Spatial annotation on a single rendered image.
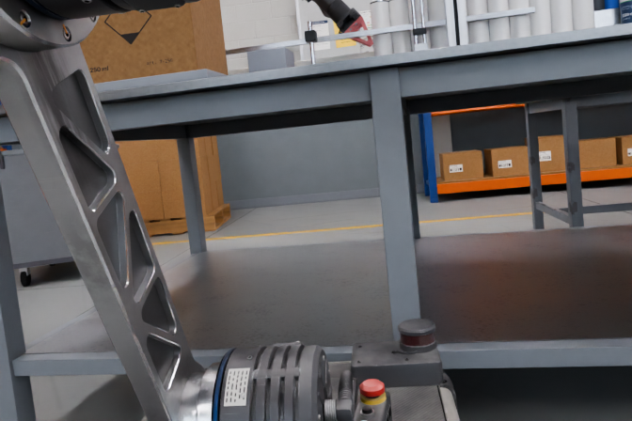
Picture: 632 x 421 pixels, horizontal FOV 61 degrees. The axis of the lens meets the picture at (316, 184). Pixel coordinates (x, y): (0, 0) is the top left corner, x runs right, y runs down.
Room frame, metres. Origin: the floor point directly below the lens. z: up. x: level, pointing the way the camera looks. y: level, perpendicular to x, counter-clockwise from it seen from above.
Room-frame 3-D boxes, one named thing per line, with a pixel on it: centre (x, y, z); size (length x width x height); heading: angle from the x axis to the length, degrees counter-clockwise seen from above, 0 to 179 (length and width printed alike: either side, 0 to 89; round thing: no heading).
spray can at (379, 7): (1.51, -0.22, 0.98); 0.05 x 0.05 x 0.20
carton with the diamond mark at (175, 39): (1.32, 0.36, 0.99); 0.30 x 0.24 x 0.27; 82
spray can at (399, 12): (1.51, -0.28, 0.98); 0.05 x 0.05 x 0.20
